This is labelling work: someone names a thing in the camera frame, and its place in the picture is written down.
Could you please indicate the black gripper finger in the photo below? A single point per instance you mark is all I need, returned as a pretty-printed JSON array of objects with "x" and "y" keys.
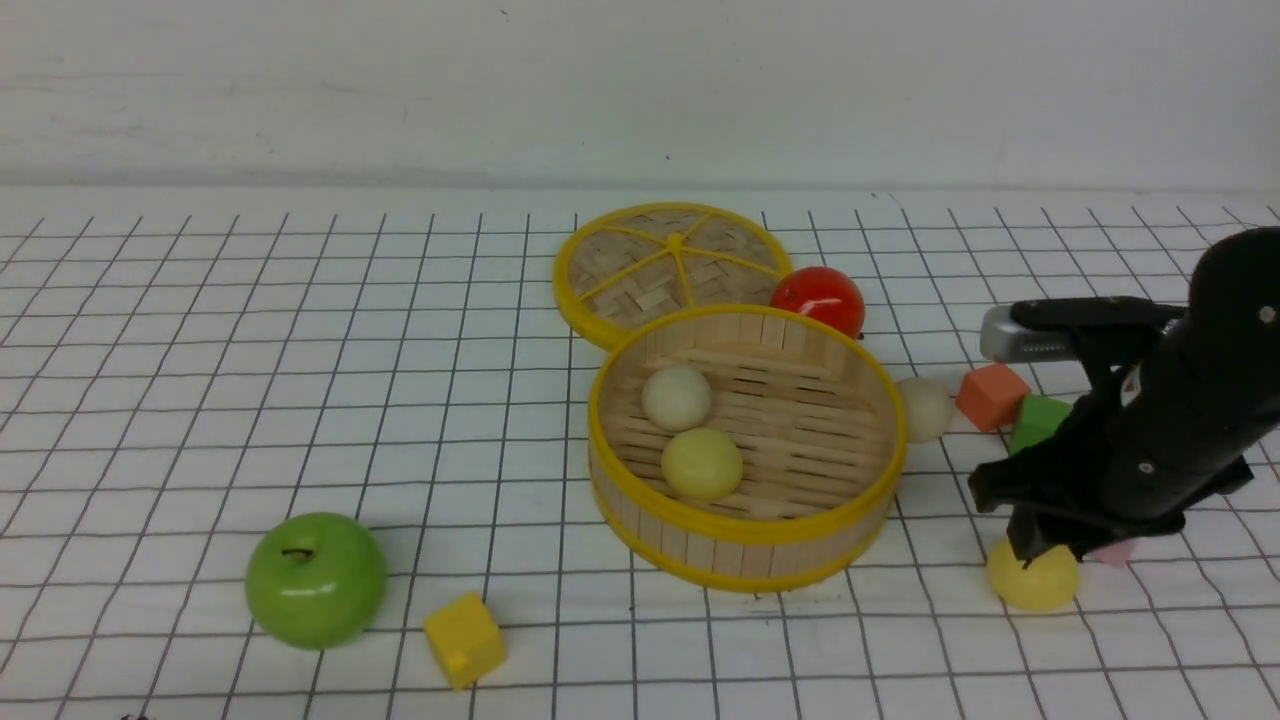
[{"x": 1034, "y": 533}]

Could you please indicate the bamboo steamer lid yellow rim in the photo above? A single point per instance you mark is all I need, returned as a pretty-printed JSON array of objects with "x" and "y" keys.
[{"x": 632, "y": 266}]

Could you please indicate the green apple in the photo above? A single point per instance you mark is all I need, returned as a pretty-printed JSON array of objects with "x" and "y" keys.
[{"x": 316, "y": 580}]

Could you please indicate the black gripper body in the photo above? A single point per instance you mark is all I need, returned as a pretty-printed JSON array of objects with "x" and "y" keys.
[{"x": 1148, "y": 441}]

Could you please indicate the yellow foam cube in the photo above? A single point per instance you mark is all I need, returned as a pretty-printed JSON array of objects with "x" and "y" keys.
[{"x": 465, "y": 640}]

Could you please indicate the white grid tablecloth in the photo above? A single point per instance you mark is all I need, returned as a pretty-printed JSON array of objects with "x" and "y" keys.
[{"x": 183, "y": 370}]

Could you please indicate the pink foam cube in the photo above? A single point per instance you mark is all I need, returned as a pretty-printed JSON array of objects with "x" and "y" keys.
[{"x": 1115, "y": 555}]

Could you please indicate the red tomato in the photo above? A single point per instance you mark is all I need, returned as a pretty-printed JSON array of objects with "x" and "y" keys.
[{"x": 824, "y": 294}]

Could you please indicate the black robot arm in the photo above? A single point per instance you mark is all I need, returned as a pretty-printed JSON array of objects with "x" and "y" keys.
[{"x": 1234, "y": 297}]

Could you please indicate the bamboo steamer tray yellow rim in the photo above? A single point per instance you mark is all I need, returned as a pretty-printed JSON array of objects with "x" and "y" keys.
[{"x": 818, "y": 423}]

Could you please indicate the white bun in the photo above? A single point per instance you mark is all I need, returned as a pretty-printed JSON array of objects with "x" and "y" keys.
[
  {"x": 677, "y": 398},
  {"x": 928, "y": 409}
]

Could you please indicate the orange foam cube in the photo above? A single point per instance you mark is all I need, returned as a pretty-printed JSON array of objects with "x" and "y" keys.
[{"x": 990, "y": 396}]

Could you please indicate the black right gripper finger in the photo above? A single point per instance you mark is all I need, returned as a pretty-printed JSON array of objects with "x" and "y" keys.
[{"x": 1098, "y": 537}]

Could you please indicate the green foam cube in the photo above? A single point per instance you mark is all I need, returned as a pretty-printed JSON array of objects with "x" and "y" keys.
[{"x": 1038, "y": 418}]

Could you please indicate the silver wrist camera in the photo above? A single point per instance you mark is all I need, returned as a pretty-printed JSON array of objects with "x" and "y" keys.
[{"x": 1118, "y": 329}]

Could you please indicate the pale yellow bun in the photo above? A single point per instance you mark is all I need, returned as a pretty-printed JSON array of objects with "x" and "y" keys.
[{"x": 703, "y": 464}]

